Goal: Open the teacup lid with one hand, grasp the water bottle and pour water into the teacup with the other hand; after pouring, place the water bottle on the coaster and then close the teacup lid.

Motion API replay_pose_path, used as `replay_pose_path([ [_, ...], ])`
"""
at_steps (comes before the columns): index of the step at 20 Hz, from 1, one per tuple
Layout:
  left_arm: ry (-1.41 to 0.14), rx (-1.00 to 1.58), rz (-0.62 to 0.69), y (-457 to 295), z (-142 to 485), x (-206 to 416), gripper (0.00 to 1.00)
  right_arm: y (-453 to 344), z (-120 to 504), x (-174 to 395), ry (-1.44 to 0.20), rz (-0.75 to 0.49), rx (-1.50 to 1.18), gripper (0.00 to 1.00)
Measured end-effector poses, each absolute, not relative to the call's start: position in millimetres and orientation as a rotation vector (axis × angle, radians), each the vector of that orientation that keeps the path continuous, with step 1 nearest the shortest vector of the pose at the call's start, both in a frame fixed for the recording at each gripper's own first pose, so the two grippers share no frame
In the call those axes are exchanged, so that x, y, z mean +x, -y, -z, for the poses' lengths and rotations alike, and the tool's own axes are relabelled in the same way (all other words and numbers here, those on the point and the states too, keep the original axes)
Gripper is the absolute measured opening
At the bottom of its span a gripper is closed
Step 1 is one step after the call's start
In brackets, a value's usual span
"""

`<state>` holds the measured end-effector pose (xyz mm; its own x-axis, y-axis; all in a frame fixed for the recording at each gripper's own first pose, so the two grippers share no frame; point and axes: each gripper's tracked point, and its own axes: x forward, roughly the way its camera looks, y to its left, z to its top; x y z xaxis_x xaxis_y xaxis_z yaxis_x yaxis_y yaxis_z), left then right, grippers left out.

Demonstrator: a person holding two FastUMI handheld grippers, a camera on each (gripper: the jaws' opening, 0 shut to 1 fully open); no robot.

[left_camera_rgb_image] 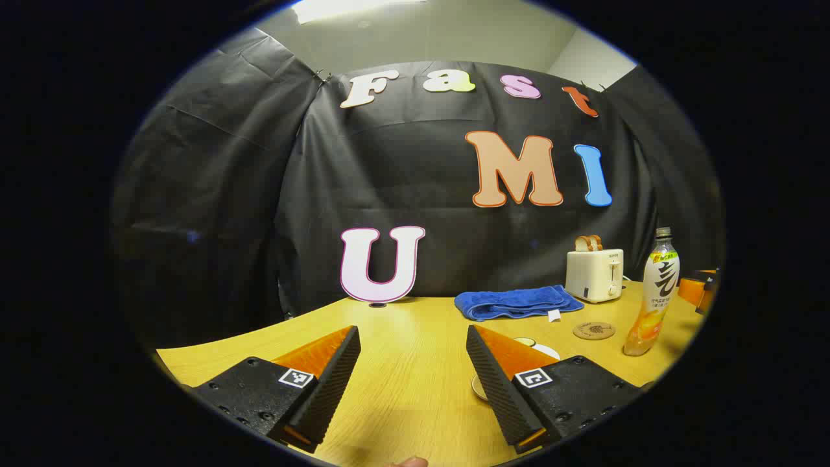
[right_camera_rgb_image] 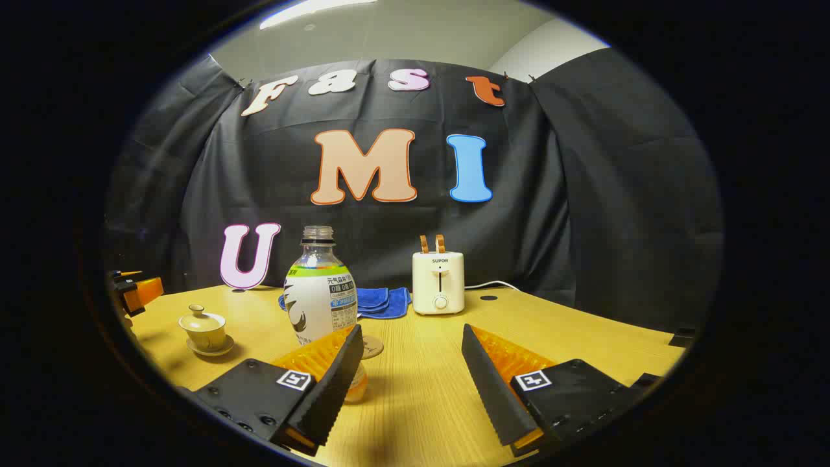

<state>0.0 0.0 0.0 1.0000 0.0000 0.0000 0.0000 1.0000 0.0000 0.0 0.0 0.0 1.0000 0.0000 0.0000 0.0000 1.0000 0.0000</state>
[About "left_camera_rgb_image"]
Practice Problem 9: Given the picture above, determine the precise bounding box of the blue towel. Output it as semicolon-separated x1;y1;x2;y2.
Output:
454;285;584;323

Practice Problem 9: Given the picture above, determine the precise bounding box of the white toaster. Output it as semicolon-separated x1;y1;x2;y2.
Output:
565;248;624;304

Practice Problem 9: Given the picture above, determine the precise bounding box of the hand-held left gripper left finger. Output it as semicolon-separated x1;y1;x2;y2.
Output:
184;326;362;455

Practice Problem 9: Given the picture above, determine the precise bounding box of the black backdrop cloth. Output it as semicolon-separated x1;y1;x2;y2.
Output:
110;29;724;351

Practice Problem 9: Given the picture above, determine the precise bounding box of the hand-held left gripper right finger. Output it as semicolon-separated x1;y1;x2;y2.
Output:
466;324;649;455

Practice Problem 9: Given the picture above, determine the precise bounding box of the clear labelled water bottle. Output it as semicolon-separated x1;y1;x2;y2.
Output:
622;227;680;357

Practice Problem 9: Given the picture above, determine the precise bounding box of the ceiling light panel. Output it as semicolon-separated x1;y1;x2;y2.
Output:
292;0;416;24

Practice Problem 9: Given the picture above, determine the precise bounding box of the round cork coaster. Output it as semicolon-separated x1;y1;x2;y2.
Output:
573;321;615;341

